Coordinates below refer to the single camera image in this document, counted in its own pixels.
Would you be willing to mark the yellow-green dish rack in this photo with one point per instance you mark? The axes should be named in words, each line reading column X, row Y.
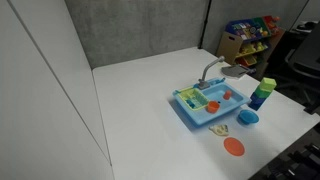
column 182, row 95

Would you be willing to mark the black clamp equipment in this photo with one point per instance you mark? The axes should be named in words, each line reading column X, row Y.
column 293, row 160

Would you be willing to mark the black office chair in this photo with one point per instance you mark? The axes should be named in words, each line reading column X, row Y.
column 308, row 53

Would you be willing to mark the light green block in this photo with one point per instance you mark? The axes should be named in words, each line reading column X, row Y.
column 267, row 84

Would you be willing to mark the grey toy faucet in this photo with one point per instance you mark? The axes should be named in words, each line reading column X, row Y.
column 207, row 68

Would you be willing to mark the grey metal mounting plate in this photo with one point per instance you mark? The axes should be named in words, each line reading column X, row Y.
column 234, row 71

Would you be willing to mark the orange toy plate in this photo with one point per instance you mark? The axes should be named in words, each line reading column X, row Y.
column 234, row 146

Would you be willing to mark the toy storage shelf with bins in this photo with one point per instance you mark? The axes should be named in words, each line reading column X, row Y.
column 248, row 40

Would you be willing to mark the blue block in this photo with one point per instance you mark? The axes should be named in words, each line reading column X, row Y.
column 255, row 105
column 257, row 98

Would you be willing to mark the small orange measuring cup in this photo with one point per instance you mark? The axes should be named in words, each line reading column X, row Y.
column 227, row 95

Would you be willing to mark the blue toy bowl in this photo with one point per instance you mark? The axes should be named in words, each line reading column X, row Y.
column 248, row 117

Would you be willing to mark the blue toy utensils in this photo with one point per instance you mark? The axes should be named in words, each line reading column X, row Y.
column 191, row 102

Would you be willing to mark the light blue toy sink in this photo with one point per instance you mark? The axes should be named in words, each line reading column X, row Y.
column 200, row 117

